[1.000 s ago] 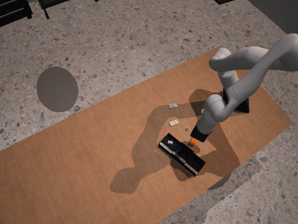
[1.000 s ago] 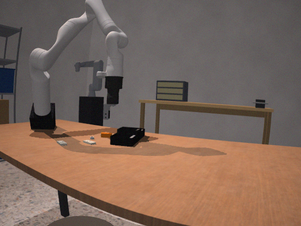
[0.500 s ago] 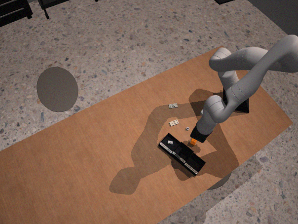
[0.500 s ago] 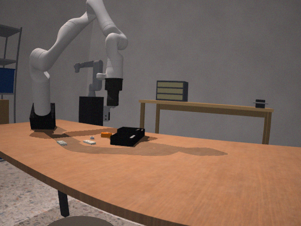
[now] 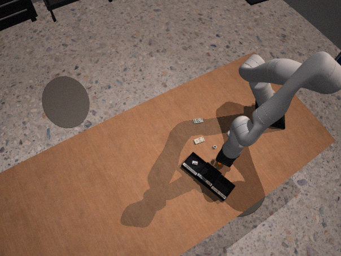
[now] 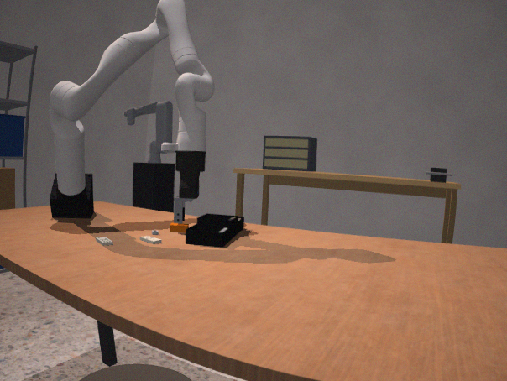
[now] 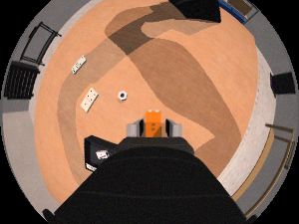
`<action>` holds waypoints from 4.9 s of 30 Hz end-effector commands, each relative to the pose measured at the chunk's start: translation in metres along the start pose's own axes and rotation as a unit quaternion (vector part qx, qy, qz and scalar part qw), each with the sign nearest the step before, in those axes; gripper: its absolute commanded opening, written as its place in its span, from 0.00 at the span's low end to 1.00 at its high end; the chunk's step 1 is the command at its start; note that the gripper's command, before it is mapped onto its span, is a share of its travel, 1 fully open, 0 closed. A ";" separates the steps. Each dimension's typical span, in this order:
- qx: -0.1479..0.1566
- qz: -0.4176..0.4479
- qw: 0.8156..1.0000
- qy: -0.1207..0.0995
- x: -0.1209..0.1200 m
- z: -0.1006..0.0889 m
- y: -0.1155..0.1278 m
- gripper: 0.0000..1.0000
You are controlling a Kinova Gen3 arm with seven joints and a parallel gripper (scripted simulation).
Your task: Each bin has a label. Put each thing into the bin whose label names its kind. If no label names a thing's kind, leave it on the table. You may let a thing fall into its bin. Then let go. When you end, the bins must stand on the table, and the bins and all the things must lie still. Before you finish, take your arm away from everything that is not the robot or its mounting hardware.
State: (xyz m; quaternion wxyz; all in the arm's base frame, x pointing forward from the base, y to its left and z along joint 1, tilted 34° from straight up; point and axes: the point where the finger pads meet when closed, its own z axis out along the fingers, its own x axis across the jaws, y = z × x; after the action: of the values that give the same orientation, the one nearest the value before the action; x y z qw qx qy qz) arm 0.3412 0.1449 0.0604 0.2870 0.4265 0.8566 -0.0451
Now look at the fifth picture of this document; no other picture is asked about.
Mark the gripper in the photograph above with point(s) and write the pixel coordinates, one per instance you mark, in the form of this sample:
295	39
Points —
226	157

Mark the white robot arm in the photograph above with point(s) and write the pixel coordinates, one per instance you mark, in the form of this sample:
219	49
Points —
319	73

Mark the black rack of three bins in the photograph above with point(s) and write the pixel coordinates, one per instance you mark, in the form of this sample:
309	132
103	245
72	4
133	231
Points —
205	173

